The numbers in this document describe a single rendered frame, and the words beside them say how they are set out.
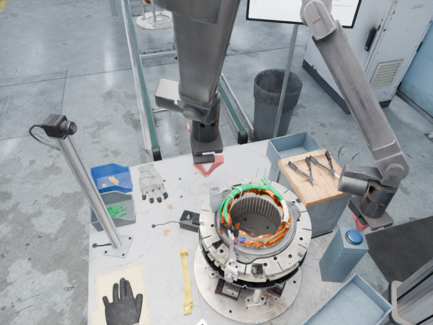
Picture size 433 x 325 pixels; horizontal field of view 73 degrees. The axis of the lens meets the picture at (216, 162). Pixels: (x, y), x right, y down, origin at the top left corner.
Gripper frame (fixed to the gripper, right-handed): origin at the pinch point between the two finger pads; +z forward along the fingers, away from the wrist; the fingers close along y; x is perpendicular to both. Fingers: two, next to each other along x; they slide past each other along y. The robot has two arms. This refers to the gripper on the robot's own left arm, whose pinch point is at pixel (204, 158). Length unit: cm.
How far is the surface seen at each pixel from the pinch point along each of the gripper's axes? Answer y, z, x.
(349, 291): 30, 24, 35
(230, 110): -83, 61, 29
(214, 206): 3.6, 17.4, 2.8
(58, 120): -10.1, -7.1, -32.7
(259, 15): -95, 11, 41
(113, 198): -26, 53, -34
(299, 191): -1.0, 23.1, 31.9
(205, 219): 5.8, 20.7, -0.1
